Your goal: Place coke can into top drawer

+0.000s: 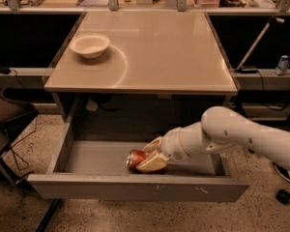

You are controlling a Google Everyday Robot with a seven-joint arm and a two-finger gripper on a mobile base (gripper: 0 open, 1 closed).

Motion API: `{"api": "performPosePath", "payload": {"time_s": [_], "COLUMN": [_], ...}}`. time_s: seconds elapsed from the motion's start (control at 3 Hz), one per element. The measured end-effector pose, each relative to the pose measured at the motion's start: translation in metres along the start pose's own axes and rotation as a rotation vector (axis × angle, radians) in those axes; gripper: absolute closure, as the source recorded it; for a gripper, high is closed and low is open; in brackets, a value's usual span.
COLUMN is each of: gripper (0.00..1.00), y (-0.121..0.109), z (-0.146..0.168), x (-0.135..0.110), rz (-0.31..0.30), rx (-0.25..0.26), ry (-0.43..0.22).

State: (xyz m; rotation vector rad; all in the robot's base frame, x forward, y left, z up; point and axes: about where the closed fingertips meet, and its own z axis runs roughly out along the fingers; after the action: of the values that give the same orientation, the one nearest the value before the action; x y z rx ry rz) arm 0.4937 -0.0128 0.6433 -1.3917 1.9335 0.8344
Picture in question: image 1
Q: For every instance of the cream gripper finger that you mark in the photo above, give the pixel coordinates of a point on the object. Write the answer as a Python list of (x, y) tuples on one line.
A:
[(154, 162), (153, 145)]

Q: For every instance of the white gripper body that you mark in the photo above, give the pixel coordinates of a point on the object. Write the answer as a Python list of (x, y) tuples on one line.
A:
[(171, 143)]

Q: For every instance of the red crushed coke can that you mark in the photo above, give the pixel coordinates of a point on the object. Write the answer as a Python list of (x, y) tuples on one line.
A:
[(135, 157)]

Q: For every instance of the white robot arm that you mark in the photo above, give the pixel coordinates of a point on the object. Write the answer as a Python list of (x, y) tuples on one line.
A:
[(219, 129)]

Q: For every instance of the open grey top drawer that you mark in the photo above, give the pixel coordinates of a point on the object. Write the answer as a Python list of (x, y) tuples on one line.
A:
[(91, 161)]

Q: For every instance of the grey cabinet with beige top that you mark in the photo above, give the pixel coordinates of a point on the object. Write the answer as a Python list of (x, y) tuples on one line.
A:
[(151, 52)]

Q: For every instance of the white rod with black base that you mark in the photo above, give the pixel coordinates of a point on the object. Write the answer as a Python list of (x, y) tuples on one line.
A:
[(271, 20)]

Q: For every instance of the black power adapter right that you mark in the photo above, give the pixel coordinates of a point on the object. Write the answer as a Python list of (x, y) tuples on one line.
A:
[(248, 69)]

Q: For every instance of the black power adapter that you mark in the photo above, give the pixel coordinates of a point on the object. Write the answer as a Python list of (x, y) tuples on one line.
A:
[(4, 70), (248, 69)]

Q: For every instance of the white bowl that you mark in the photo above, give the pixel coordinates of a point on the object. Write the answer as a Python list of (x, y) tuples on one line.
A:
[(89, 46)]

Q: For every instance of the black caster wheel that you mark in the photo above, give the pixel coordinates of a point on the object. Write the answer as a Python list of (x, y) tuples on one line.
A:
[(283, 196)]

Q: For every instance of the black and white sneaker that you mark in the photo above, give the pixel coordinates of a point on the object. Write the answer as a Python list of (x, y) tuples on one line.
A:
[(283, 173)]

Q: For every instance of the small white blue bottle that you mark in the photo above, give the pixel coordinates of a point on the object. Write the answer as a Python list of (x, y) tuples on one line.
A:
[(283, 65)]

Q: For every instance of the dark brown chair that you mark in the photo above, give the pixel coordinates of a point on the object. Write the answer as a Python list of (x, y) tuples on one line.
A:
[(15, 117)]

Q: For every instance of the black power adapter left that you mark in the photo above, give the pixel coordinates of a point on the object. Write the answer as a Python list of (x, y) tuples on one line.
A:
[(4, 70)]

